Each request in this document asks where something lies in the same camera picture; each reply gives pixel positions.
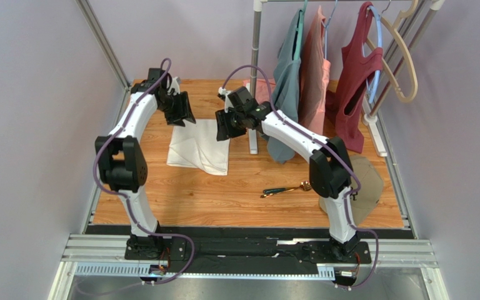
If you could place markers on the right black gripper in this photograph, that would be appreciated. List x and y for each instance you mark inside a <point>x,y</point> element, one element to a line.
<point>232,122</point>

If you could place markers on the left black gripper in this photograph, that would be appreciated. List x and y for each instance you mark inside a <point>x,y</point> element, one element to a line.
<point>184,111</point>

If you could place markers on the white cloth napkin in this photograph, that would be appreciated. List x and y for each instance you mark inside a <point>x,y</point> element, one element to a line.
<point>195,146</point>

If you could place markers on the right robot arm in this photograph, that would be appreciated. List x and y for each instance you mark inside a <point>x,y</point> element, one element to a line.
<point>330,169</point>

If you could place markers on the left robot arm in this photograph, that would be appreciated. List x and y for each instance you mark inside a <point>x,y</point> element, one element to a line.
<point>120,167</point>

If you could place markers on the pink cloth on table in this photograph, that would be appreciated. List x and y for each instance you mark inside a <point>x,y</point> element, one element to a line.
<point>263,93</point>

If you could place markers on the grey-blue hanging shirt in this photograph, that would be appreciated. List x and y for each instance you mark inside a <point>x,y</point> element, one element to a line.
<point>285,96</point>

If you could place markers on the salmon pink hanging shirt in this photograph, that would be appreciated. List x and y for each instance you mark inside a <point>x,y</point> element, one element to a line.
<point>314,76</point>

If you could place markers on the teal hanger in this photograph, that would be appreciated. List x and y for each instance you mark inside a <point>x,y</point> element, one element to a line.
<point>299,29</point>

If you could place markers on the dark red tank top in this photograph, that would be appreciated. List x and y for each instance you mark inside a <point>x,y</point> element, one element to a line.
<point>343,107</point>

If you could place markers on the tan baseball cap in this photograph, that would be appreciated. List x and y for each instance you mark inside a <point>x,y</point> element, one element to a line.
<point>366,199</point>

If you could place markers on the beige wooden hanger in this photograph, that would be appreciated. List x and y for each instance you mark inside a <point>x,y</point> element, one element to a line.
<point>406,60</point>

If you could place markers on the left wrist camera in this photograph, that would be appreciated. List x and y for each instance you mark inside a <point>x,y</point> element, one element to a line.
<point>175,86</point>

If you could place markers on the gold utensil dark handle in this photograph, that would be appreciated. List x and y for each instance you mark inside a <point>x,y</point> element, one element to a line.
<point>274,191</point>

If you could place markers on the gold fork green handle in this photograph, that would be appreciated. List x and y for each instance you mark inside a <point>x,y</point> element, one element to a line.
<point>303,186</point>

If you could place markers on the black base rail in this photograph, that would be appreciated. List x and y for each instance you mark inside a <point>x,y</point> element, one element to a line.
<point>237,250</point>

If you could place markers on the aluminium frame post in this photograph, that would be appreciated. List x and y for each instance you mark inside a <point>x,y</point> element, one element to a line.
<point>95,25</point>

